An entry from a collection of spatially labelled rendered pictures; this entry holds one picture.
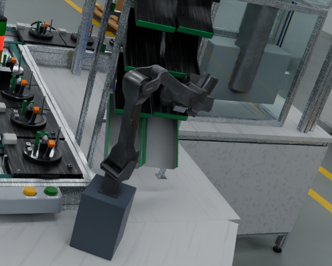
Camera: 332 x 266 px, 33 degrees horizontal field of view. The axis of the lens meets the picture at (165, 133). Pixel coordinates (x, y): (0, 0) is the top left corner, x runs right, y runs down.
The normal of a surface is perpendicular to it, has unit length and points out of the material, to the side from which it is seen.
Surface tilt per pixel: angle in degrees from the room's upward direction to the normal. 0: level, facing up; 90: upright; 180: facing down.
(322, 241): 0
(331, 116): 90
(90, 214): 90
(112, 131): 45
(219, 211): 0
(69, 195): 90
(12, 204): 90
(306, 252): 0
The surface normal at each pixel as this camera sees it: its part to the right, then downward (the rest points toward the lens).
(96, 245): -0.20, 0.37
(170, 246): 0.26, -0.87
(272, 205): 0.39, 0.48
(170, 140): 0.35, -0.29
